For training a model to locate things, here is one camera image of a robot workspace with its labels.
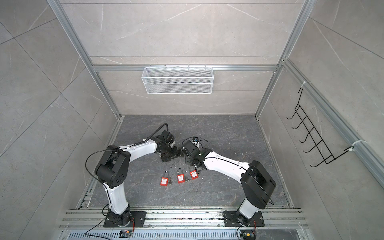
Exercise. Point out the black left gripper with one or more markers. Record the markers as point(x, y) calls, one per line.
point(176, 154)

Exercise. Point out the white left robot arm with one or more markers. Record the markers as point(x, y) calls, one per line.
point(112, 170)

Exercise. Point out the red safety padlock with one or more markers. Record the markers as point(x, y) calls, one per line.
point(181, 176)
point(165, 179)
point(194, 174)

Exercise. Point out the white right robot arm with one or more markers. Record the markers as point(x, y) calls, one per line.
point(257, 183)

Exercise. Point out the metal base rail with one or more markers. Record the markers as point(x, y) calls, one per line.
point(185, 223)

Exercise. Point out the black wire hook rack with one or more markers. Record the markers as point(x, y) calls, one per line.
point(314, 136)

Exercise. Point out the white wire mesh basket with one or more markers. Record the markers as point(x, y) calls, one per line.
point(178, 80)

